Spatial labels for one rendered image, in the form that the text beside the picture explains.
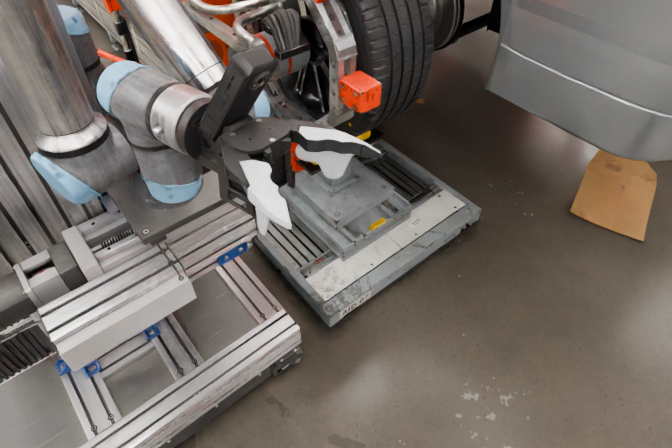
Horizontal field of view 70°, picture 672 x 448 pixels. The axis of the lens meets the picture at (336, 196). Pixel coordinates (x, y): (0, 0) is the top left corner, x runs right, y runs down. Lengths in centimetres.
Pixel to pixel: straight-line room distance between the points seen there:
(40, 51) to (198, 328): 102
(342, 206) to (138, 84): 132
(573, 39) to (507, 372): 107
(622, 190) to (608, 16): 138
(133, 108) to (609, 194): 222
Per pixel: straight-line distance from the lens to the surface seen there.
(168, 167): 67
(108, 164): 93
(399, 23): 134
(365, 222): 190
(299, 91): 172
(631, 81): 135
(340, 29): 130
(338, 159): 54
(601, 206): 245
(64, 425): 160
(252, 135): 51
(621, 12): 132
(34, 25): 82
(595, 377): 191
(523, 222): 225
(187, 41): 74
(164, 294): 105
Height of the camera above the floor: 155
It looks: 45 degrees down
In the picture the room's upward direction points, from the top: straight up
